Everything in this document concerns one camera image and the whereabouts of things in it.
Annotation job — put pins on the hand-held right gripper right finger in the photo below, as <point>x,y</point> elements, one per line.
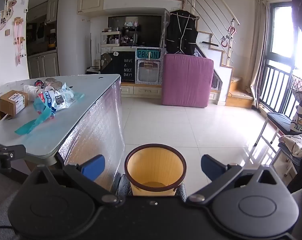
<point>212,167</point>

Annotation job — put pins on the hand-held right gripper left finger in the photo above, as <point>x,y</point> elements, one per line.
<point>93,166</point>

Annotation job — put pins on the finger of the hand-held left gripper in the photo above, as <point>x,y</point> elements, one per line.
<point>13,152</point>

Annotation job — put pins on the yellow bin with brown rim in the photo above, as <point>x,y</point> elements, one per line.
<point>153,165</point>

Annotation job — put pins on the teal plastic wrapper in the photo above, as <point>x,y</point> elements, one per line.
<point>26,127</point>

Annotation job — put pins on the brown cardboard box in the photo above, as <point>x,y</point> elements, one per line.
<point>11,103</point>

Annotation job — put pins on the white and blue plastic packaging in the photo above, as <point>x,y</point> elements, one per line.
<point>60,100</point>

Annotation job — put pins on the white heart-print table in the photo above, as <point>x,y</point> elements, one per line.
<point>91,90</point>

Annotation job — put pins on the brown crumpled wrapper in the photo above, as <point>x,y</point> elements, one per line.
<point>53,83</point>

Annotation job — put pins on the folding chair with dark cushion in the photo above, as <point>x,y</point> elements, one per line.
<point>278,121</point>

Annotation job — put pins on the patterned blanket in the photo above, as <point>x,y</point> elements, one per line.
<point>295,142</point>

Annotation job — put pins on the low cream drawer cabinet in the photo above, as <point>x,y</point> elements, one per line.
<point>141,90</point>

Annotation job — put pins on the pink folded mattress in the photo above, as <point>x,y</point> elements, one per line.
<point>187,80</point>

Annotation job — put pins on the cream kitchen base cabinets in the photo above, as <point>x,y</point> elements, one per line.
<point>43,65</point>

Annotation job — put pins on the black balcony railing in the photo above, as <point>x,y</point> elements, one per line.
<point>275,87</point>

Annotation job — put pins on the black chalkboard panel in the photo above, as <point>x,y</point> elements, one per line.
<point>121,66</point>

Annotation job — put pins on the grey cardboard cat house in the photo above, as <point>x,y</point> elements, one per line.
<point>148,67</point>

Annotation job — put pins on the yellow pot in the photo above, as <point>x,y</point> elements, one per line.
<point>52,46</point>

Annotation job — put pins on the beige curtain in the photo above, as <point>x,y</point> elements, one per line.
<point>258,55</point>

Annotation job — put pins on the white storage rack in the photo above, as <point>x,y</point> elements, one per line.
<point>112,38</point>

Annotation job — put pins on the pink hooks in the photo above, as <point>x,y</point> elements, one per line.
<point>228,36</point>

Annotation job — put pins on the black vest with white trim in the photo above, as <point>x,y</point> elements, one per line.
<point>182,33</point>

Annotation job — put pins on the white stair railing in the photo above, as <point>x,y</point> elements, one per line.
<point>211,12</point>

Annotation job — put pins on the pink ribbon wall hanger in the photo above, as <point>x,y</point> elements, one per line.
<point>17,42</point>

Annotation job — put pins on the photo collage wall board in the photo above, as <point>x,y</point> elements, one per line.
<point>3,17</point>

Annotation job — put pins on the cream kitchen wall cabinet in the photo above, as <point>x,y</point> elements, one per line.
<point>52,11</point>

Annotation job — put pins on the cream wall cupboard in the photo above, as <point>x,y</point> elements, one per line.
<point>91,0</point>

